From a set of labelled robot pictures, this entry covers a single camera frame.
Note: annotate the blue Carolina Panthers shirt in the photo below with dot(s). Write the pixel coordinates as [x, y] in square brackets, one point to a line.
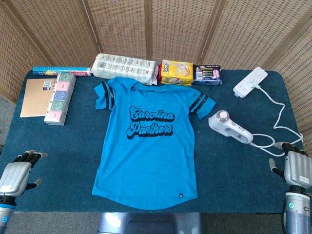
[146, 170]

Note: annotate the blue food wrap box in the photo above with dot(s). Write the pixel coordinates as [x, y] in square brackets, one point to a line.
[58, 70]

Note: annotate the white toilet paper pack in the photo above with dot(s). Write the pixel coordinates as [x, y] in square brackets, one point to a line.
[122, 68]

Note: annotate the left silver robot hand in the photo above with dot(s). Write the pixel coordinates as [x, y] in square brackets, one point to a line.
[15, 176]

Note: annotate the dark teal table cover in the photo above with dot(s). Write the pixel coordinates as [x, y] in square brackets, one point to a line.
[73, 158]

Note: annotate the pastel pocket tissue multipack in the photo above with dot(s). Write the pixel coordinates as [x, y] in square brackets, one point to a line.
[59, 97]

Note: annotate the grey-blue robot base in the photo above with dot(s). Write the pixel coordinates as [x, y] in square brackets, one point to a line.
[146, 223]

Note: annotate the white power strip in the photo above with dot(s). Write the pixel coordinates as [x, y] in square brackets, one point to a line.
[248, 81]

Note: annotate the dark blue sanitary pad pack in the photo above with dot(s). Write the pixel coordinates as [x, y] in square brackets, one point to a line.
[207, 75]

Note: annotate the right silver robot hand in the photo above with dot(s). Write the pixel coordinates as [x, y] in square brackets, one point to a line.
[297, 170]

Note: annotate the wicker folding screen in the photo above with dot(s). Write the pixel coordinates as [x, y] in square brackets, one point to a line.
[122, 24]

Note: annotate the white handheld garment steamer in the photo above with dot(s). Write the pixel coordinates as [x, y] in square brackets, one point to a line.
[234, 132]

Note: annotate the brown paper notebook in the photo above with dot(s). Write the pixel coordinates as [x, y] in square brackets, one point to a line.
[34, 100]

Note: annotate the yellow tissue pack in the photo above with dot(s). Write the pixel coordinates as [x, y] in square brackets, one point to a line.
[175, 73]

